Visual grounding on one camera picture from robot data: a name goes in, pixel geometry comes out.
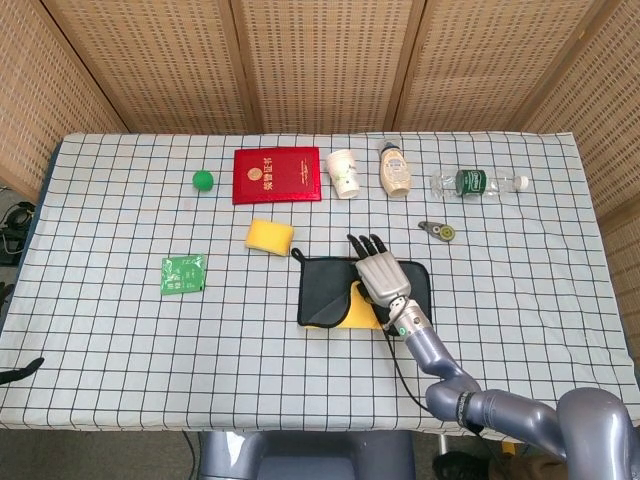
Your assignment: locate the black cable under table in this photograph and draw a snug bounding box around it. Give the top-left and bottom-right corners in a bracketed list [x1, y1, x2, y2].
[181, 431, 197, 480]

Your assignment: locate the green sachet packet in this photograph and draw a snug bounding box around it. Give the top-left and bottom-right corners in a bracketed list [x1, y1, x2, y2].
[160, 253, 207, 297]

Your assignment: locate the white paper cup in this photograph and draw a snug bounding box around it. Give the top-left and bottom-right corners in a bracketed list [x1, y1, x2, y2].
[327, 149, 362, 200]

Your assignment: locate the yellow sponge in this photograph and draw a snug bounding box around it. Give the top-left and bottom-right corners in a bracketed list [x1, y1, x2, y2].
[244, 218, 295, 257]

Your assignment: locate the grey-blue robot torso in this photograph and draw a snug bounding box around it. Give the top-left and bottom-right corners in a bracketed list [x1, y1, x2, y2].
[198, 430, 416, 480]

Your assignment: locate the black equipment on floor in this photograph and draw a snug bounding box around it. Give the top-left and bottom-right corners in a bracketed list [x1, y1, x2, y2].
[0, 199, 36, 266]

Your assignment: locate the beige sauce bottle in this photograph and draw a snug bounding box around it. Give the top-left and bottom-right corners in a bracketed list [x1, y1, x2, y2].
[378, 138, 414, 199]

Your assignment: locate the red certificate booklet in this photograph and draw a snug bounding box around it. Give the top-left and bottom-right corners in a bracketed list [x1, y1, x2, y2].
[232, 147, 324, 206]

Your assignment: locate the dark grey yellow cloth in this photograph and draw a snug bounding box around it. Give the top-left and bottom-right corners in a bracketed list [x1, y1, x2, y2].
[291, 247, 432, 332]

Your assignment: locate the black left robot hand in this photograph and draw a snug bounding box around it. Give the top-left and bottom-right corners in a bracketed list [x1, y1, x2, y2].
[0, 282, 45, 386]

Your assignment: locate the grey correction tape dispenser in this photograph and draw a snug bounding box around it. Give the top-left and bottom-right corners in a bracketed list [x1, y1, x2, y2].
[418, 220, 456, 243]

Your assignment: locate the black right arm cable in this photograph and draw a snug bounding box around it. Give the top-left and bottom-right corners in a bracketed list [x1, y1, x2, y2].
[381, 308, 487, 437]

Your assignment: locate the white checkered tablecloth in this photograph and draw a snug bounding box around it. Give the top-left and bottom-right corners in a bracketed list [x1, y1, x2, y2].
[0, 130, 640, 445]

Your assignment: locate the clear plastic water bottle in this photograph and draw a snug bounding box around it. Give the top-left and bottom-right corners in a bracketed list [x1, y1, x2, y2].
[430, 168, 531, 200]

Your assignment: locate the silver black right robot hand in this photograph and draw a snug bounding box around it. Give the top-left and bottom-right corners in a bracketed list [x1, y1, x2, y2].
[347, 231, 413, 307]

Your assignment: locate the wooden bamboo folding screen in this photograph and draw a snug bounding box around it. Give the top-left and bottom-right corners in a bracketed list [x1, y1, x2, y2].
[0, 0, 640, 362]

